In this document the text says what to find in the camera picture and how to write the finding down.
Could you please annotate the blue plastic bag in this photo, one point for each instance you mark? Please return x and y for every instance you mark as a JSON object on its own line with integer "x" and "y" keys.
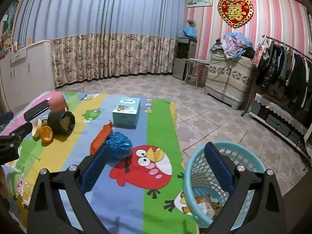
{"x": 119, "y": 146}

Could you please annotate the teal plastic laundry basket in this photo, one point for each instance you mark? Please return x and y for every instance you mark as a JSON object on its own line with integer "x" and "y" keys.
{"x": 199, "y": 178}

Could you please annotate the blue and floral curtain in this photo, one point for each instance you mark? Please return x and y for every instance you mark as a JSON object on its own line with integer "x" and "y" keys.
{"x": 93, "y": 39}

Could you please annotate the brown paper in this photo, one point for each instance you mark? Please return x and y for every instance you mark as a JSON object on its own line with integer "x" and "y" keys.
{"x": 217, "y": 207}

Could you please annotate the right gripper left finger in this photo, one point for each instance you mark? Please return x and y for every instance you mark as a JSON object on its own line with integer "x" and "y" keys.
{"x": 46, "y": 213}

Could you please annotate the metal clothes rack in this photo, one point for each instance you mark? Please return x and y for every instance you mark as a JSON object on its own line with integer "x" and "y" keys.
{"x": 254, "y": 88}

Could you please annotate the orange peel half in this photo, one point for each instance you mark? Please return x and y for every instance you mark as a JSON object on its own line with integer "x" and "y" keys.
{"x": 46, "y": 134}

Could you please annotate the low lace covered shelf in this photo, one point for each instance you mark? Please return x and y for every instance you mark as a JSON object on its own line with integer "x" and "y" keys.
{"x": 280, "y": 122}

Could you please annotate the hanging dark clothes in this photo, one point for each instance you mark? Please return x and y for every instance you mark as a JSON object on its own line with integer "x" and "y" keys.
{"x": 285, "y": 77}

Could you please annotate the white low cabinet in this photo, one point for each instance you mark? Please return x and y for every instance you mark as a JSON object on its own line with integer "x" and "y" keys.
{"x": 25, "y": 74}

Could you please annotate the blue covered water bottle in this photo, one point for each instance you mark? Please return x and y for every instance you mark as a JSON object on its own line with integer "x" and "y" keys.
{"x": 189, "y": 31}

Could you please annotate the red heart wall decoration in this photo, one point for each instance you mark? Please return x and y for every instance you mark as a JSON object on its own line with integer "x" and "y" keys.
{"x": 235, "y": 13}

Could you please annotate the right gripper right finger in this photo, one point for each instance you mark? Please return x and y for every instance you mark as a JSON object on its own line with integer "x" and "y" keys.
{"x": 266, "y": 211}

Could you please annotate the black cylindrical pot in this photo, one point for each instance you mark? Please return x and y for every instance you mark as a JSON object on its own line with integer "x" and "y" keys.
{"x": 61, "y": 122}

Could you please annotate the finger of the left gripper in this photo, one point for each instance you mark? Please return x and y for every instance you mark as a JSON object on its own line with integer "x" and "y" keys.
{"x": 6, "y": 118}
{"x": 23, "y": 130}

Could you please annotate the teal tissue box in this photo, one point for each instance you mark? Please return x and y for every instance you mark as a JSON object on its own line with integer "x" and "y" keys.
{"x": 126, "y": 112}

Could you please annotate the printed paper wrapper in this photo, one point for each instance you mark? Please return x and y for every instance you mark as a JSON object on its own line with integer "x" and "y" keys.
{"x": 205, "y": 204}

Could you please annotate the orange wrapper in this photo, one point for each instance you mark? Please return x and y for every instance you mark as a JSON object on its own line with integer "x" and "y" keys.
{"x": 101, "y": 138}

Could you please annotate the colourful cartoon play mat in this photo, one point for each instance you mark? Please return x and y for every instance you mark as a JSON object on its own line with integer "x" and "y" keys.
{"x": 143, "y": 194}

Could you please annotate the dark wooden furniture side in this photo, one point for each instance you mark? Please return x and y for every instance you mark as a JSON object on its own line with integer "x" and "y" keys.
{"x": 297, "y": 204}

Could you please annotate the pile of folded bedding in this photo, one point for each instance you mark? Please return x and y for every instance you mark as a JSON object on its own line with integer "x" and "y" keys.
{"x": 234, "y": 46}

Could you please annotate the framed landscape wall picture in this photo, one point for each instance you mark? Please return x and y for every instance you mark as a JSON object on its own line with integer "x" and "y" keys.
{"x": 199, "y": 3}

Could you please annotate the pink piggy toy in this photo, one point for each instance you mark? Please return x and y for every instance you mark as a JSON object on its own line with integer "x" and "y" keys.
{"x": 57, "y": 103}

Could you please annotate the grey water dispenser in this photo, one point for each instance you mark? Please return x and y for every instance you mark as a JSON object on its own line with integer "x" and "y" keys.
{"x": 186, "y": 49}

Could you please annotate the cloth covered storage chest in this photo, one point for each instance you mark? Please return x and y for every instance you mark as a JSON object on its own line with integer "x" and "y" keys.
{"x": 229, "y": 80}

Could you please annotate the cream small bowl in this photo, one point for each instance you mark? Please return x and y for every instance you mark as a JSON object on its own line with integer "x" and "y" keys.
{"x": 36, "y": 126}

